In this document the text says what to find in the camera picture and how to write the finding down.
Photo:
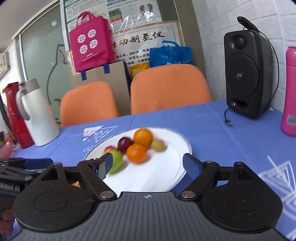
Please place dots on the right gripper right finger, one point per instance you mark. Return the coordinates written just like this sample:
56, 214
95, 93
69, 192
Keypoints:
203, 175

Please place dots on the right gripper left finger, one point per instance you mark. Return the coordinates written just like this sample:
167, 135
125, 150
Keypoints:
92, 173

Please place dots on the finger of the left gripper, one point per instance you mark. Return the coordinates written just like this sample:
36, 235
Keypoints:
18, 174
27, 164

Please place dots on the green apple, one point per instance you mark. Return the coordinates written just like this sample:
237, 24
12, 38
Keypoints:
117, 159

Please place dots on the small red peach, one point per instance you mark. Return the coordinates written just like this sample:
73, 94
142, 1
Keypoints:
109, 148

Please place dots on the dark red plum back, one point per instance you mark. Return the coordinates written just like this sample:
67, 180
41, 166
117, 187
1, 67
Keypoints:
124, 143

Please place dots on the orange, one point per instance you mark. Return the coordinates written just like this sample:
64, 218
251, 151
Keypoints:
144, 137
136, 153

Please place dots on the small tan kiwi fruit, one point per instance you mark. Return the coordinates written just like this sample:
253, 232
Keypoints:
158, 145

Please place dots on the large orange tangerine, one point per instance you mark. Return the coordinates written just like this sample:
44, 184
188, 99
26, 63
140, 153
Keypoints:
76, 184

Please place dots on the left hand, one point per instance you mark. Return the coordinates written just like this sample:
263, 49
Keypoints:
7, 222

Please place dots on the pink glass bowl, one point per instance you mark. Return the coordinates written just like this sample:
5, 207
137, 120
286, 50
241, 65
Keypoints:
7, 143

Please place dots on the white thermos jug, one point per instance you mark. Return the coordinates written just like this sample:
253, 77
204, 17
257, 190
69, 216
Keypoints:
36, 113

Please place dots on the left orange chair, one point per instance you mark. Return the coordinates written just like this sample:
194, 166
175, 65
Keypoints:
88, 103

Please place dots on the orange chair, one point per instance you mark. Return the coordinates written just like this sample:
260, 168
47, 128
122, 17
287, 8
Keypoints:
88, 103
168, 86

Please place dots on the red thermos jug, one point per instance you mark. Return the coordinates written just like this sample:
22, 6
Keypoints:
17, 123

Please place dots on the right orange chair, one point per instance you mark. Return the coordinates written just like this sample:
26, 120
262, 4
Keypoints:
168, 86

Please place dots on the brown paper bag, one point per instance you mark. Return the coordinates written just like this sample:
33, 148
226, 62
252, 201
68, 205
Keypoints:
116, 78

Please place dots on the pink thermos bottle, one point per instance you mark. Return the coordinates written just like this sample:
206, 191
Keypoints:
288, 118

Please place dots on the yellow snack bag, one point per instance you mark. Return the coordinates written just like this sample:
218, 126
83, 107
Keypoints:
137, 68

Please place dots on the black speaker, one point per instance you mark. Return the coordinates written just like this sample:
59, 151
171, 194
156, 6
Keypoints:
248, 72

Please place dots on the blue tote bag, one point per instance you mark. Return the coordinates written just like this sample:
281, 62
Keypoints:
170, 53

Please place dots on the magenta tote bag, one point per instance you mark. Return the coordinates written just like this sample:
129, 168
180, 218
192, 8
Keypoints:
91, 42

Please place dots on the white calligraphy poster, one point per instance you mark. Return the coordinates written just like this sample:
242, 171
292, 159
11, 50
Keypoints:
133, 46

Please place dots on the top wall chart poster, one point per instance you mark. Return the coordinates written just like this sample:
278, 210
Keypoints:
121, 15

